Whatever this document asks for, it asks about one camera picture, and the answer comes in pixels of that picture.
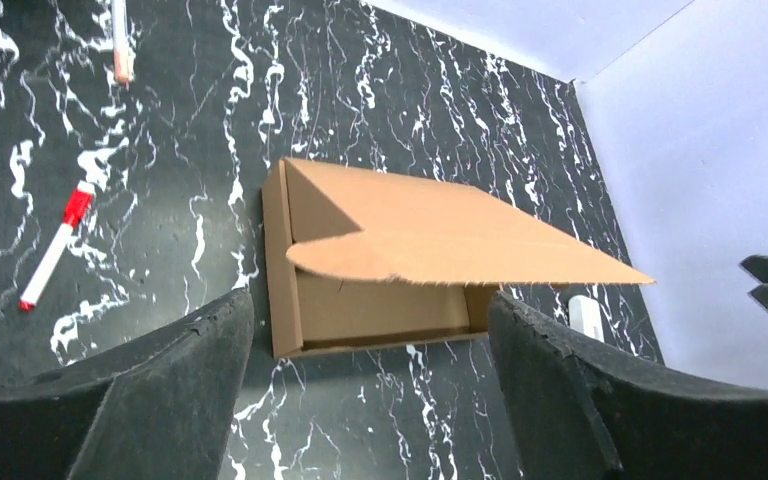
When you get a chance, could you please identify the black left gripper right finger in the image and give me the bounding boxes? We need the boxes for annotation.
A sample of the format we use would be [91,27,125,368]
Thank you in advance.
[488,292,768,479]

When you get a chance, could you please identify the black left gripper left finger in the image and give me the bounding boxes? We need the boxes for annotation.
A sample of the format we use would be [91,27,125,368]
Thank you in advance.
[0,289,255,479]

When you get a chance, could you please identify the brown cardboard box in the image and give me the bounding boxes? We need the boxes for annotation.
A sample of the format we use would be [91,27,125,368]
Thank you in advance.
[262,158,649,358]

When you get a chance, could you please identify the white plastic block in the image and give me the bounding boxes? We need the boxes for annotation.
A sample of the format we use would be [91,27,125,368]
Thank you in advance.
[567,295,605,342]

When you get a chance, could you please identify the red and white marker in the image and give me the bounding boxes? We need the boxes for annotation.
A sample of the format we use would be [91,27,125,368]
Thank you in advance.
[19,181,95,312]

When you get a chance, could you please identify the pink pen on table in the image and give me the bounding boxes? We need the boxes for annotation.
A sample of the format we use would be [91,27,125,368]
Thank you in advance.
[110,0,133,86]

